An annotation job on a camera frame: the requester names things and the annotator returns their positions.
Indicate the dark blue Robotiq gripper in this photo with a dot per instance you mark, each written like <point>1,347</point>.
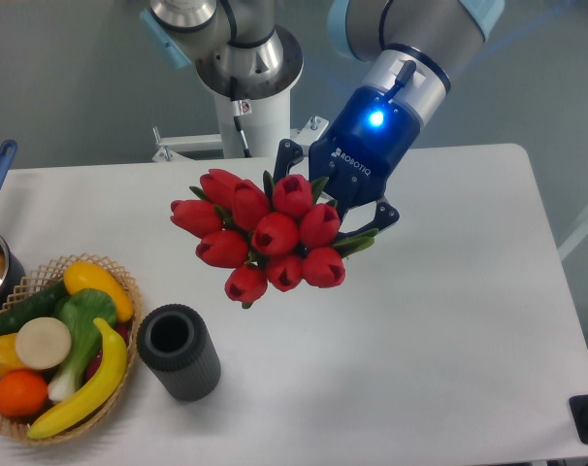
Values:
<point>357,154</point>

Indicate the yellow plastic banana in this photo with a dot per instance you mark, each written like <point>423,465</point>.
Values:
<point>93,394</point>

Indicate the yellow bell pepper toy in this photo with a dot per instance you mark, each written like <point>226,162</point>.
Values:
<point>9,360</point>

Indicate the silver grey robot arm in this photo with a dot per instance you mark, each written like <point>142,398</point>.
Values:
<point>249,64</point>

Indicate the red tulip bouquet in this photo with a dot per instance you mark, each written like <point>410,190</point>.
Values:
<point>275,234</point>

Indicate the green bok choy toy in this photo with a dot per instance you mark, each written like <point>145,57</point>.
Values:
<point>77,313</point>

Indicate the dark grey ribbed vase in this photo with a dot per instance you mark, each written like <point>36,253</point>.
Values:
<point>175,344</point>

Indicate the dark green cucumber toy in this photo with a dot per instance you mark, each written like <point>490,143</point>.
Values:
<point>39,304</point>

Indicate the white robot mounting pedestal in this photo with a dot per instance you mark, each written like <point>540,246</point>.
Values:
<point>246,127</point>

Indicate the woven wicker fruit basket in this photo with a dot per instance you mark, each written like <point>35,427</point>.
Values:
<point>45,276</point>

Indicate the orange plastic fruit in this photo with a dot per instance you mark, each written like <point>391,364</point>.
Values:
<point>22,393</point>

